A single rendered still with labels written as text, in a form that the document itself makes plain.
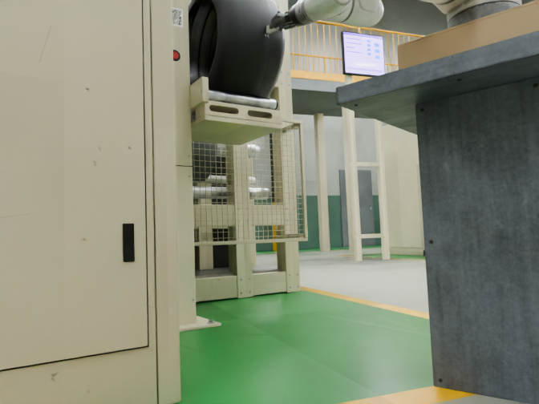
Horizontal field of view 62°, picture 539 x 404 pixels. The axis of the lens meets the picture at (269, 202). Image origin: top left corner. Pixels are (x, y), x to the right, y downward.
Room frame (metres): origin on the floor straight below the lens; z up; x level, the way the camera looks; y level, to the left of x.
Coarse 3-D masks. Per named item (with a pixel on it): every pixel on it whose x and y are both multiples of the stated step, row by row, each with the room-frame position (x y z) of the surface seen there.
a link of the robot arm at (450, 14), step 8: (456, 0) 0.95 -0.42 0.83; (464, 0) 0.94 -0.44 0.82; (472, 0) 0.94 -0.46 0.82; (480, 0) 0.93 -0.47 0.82; (488, 0) 0.93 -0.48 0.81; (496, 0) 0.92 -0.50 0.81; (504, 0) 0.92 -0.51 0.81; (512, 0) 0.93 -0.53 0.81; (520, 0) 0.95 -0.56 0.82; (440, 8) 1.00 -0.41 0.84; (448, 8) 0.98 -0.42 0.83; (456, 8) 0.97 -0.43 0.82; (464, 8) 0.95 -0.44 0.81; (448, 16) 1.01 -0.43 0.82
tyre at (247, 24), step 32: (192, 0) 1.92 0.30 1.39; (224, 0) 1.70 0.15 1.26; (256, 0) 1.74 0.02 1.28; (192, 32) 2.10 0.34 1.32; (224, 32) 1.69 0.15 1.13; (256, 32) 1.72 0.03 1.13; (192, 64) 2.15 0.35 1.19; (224, 64) 1.73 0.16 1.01; (256, 64) 1.76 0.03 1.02; (256, 96) 1.87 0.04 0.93
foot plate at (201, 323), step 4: (200, 320) 1.83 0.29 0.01; (204, 320) 1.83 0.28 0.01; (208, 320) 1.82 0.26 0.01; (212, 320) 1.75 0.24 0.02; (192, 324) 1.75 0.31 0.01; (196, 324) 1.75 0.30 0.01; (200, 324) 1.74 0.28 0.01; (204, 324) 1.74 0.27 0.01; (208, 324) 1.74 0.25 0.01; (212, 324) 1.73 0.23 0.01; (216, 324) 1.74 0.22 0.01; (220, 324) 1.75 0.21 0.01; (180, 328) 1.68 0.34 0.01; (184, 328) 1.68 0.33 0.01; (188, 328) 1.68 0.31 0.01; (192, 328) 1.69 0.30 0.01; (196, 328) 1.69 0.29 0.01; (200, 328) 1.70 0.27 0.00; (204, 328) 1.71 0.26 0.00
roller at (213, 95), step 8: (216, 96) 1.75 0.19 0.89; (224, 96) 1.76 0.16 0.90; (232, 96) 1.78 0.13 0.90; (240, 96) 1.80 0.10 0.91; (248, 96) 1.83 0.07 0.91; (240, 104) 1.82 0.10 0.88; (248, 104) 1.84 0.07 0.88; (256, 104) 1.85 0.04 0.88; (264, 104) 1.87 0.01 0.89; (272, 104) 1.89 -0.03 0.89
